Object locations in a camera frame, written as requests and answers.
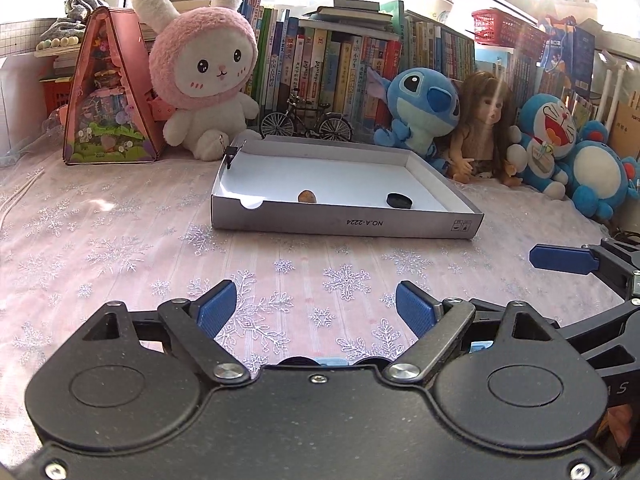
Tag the brown nut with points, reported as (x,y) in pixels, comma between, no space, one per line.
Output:
(307,196)

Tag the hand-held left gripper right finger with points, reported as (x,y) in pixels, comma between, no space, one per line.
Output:
(415,306)

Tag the blue cardboard package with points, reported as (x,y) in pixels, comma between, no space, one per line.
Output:
(570,55)

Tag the black binder clip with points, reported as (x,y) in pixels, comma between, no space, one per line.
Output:
(230,156)

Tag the brown cardboard box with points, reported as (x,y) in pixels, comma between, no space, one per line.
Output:
(627,127)

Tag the row of upright books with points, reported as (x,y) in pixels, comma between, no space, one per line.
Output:
(320,60)

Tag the grey cloth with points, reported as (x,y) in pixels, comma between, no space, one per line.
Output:
(75,10)

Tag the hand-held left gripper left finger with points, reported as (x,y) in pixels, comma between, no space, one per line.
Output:
(217,306)

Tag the white pipe rack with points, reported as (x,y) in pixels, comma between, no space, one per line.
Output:
(612,85)

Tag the blue round plush toy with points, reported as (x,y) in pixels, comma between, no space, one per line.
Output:
(600,170)

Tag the red plastic basket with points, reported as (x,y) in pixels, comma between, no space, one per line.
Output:
(55,95)
(505,30)

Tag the black model bicycle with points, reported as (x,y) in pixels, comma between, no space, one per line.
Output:
(296,110)

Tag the pink triangular toy house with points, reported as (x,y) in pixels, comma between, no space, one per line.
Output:
(110,110)

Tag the blue robot cat plush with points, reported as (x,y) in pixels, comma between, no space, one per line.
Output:
(545,125)

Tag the white cardboard box tray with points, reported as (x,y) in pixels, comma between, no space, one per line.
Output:
(320,175)

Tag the black round cap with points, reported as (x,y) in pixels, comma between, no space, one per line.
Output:
(399,201)

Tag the stack of flat books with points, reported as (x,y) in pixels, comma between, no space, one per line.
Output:
(350,12)

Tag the blue alien plush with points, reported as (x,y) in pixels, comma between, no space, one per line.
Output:
(420,100)

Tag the pink bunny plush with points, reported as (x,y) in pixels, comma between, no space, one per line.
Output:
(210,65)

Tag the long-haired baby doll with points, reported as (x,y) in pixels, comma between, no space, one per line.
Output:
(487,105)

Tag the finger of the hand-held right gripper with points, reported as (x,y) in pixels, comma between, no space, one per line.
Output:
(600,325)
(562,258)

